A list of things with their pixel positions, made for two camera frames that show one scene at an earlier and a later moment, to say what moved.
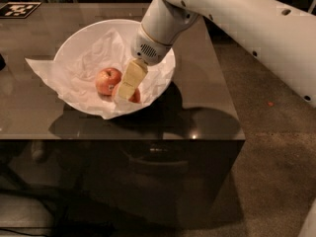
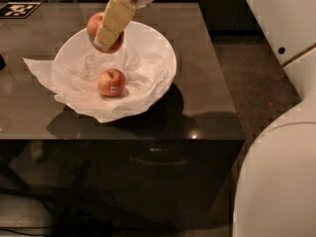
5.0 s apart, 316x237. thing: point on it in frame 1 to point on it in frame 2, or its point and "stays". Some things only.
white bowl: (91, 62) stays
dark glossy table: (176, 165) stays
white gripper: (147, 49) to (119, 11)
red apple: (134, 96) to (93, 28)
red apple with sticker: (106, 80) stays
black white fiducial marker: (18, 10) stays
